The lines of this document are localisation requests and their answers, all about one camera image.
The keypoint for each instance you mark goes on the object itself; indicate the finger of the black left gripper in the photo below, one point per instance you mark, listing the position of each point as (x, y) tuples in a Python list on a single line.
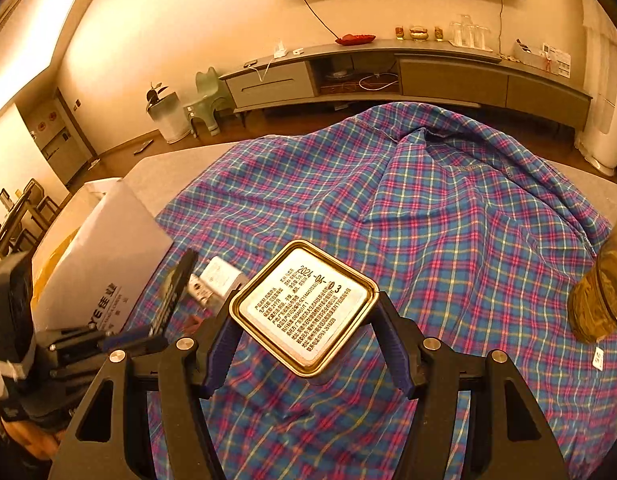
[(60, 348), (140, 340)]

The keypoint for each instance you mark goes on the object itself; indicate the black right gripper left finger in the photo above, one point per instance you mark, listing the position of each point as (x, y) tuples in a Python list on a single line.
[(188, 373)]

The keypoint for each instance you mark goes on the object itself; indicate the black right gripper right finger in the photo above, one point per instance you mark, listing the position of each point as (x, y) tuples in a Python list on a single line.
[(426, 372)]

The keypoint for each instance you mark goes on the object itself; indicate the white usb power adapter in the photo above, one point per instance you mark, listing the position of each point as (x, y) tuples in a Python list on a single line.
[(213, 286)]

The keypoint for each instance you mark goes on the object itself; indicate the black marker pen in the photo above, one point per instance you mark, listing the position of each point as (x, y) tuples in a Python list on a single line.
[(175, 287)]

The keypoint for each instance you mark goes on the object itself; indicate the square metal tea tin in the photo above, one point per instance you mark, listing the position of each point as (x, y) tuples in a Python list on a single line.
[(305, 308)]

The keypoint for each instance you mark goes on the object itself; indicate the white cardboard storage box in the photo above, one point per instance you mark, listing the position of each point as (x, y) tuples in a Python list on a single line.
[(96, 259)]

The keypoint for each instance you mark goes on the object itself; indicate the blue pink plaid cloth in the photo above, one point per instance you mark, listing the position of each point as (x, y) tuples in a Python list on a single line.
[(471, 235)]

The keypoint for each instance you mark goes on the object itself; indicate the amber plastic jar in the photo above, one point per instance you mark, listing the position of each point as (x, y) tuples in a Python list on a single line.
[(592, 303)]

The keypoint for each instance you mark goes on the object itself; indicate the potted plant white pot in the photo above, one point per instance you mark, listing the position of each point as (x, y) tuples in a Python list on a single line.
[(167, 112)]

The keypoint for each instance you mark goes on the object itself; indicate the green plastic child chair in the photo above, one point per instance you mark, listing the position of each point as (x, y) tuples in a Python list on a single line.
[(213, 96)]

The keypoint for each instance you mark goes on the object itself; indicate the grey tv cabinet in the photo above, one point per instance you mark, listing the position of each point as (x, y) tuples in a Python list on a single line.
[(401, 70)]

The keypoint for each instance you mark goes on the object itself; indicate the white organizer box on cabinet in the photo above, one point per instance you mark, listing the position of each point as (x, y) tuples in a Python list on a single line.
[(546, 58)]

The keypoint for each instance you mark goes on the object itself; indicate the clear glass cups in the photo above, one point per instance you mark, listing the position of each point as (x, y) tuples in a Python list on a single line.
[(465, 33)]

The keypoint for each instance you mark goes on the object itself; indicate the red tray on cabinet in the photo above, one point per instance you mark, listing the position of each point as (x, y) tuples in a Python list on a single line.
[(350, 40)]

